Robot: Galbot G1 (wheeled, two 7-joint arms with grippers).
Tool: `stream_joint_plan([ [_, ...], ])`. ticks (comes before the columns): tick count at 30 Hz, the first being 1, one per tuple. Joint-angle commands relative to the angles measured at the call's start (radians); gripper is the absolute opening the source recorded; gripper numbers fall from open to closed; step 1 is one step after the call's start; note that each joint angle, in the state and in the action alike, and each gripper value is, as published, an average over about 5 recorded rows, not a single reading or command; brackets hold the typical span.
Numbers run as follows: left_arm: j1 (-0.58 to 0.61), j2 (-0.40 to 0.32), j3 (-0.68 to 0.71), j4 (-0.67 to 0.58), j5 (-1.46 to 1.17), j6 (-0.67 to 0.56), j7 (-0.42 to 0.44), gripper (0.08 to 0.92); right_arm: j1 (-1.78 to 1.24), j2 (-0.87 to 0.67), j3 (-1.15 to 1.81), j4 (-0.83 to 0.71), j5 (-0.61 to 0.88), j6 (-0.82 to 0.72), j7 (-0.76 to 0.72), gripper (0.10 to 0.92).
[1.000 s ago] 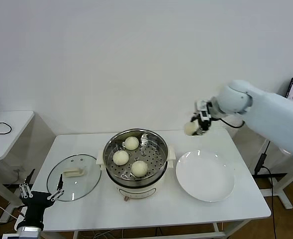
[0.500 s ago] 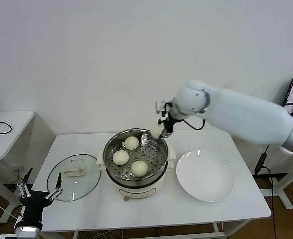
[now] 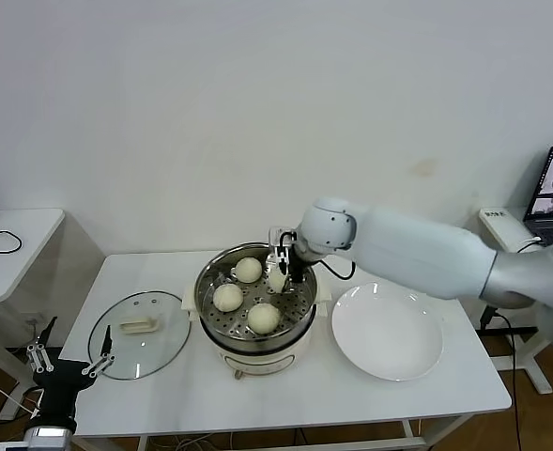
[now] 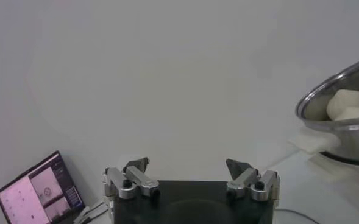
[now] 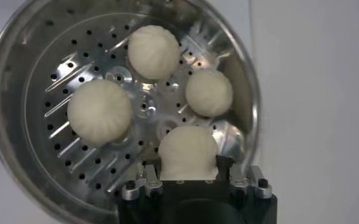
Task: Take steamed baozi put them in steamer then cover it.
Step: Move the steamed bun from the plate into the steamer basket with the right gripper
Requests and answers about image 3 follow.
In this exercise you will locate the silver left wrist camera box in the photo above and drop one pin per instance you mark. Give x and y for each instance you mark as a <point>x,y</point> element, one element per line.
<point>13,447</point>

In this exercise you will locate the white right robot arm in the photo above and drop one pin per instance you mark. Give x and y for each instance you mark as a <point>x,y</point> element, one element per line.
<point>421,253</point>

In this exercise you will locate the round glass pot lid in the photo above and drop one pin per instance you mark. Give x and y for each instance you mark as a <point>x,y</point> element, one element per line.
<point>163,347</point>

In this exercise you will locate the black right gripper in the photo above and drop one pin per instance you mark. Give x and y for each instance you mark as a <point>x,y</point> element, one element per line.
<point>298,260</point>

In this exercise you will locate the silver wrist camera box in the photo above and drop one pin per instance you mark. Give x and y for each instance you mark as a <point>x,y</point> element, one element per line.
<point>13,447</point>
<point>281,240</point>

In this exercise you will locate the perforated steel steamer basket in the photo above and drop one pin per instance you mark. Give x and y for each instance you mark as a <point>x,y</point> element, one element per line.
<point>299,310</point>

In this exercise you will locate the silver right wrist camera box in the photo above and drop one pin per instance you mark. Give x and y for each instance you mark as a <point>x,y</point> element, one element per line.
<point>281,240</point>

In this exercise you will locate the round white plate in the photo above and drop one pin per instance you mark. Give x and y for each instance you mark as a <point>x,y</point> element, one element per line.
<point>384,329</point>

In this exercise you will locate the white steamed baozi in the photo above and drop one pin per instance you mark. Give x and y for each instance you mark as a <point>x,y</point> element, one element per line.
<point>228,298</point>
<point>277,283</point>
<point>249,269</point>
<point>263,318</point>

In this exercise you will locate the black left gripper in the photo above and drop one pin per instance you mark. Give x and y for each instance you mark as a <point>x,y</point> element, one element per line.
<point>62,386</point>

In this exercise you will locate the white work table frame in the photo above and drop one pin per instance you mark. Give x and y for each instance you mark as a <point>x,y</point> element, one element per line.
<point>304,446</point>

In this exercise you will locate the cream electric cooker pot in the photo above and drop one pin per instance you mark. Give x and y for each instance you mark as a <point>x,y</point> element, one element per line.
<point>257,366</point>

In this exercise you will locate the white side table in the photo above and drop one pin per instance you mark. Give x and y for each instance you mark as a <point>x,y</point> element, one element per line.
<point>501,230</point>
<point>22,244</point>

